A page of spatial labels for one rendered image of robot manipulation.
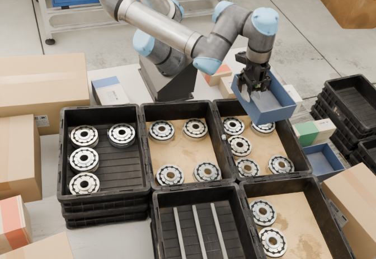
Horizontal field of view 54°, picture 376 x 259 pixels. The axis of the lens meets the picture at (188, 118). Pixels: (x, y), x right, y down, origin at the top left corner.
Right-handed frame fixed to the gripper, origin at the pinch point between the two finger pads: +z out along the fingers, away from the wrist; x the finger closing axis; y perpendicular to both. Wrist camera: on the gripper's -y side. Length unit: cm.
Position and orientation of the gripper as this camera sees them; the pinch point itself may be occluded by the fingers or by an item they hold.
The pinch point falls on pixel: (246, 95)
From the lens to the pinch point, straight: 130.9
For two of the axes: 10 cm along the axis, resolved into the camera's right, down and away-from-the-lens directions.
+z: -0.1, 6.3, 7.7
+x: 9.4, -2.6, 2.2
